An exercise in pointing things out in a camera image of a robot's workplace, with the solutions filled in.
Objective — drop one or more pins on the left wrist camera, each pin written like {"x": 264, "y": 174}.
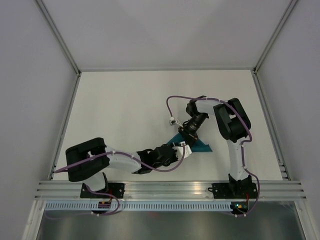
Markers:
{"x": 182, "y": 150}

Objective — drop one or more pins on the teal cloth napkin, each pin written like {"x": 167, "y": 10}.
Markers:
{"x": 198, "y": 147}

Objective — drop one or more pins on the aluminium mounting rail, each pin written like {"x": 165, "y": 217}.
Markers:
{"x": 171, "y": 191}

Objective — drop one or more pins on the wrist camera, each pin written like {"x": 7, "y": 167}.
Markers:
{"x": 182, "y": 150}
{"x": 174, "y": 122}

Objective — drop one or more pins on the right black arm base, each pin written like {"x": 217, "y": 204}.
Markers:
{"x": 223, "y": 191}

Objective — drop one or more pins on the right aluminium frame post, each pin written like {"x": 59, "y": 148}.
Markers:
{"x": 275, "y": 34}

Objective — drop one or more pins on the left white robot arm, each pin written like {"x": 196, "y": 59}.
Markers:
{"x": 86, "y": 161}

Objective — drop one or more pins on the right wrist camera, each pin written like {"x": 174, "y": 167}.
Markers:
{"x": 174, "y": 122}

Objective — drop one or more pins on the white slotted cable duct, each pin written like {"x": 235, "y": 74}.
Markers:
{"x": 193, "y": 206}

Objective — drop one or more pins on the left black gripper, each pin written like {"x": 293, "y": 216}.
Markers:
{"x": 175, "y": 158}

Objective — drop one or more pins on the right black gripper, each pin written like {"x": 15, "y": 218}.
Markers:
{"x": 190, "y": 137}

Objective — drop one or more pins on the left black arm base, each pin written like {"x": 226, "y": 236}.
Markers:
{"x": 114, "y": 188}

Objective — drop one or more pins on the aluminium frame post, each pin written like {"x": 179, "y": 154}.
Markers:
{"x": 275, "y": 34}
{"x": 57, "y": 35}

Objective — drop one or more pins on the left aluminium frame post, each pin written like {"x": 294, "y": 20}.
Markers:
{"x": 57, "y": 35}

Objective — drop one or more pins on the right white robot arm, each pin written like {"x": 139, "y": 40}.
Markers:
{"x": 233, "y": 125}

